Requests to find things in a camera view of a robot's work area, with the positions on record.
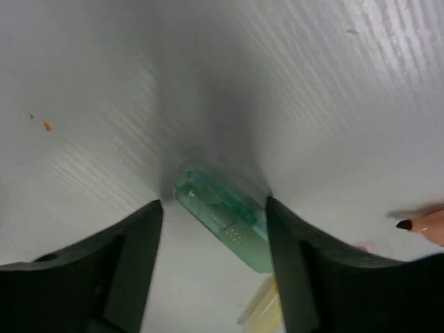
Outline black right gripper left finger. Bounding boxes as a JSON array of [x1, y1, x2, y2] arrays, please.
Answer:
[[1, 200, 163, 332]]

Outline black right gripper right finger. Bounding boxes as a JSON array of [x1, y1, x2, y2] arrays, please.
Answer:
[[265, 197, 443, 332]]

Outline yellow highlighter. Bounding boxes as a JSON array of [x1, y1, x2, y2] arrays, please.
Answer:
[[237, 275, 283, 333]]

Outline green highlighter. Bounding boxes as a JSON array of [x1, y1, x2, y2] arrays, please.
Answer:
[[173, 160, 273, 273]]

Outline fat orange-tipped crayon pencil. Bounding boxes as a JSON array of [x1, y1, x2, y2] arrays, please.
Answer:
[[396, 204, 443, 247]]

